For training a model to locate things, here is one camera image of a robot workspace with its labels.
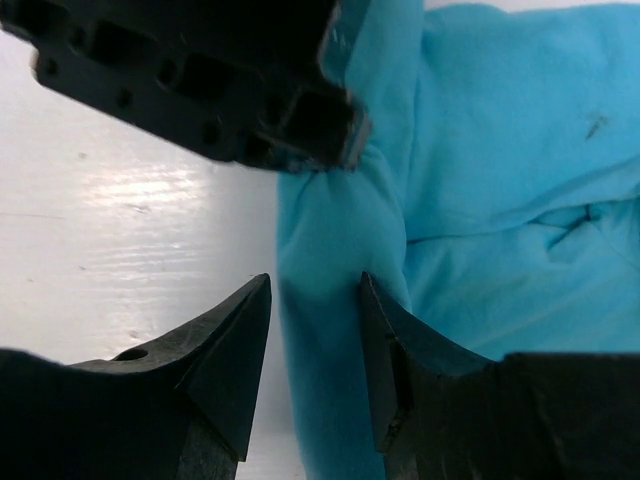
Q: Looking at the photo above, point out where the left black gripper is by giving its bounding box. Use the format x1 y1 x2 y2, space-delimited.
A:
1 0 371 173

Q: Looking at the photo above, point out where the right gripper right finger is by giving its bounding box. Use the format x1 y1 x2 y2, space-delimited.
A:
359 275 639 479

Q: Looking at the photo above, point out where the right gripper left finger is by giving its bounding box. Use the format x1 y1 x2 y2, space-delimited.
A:
1 274 271 479

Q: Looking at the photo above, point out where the teal t shirt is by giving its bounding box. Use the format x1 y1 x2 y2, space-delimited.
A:
277 1 639 479

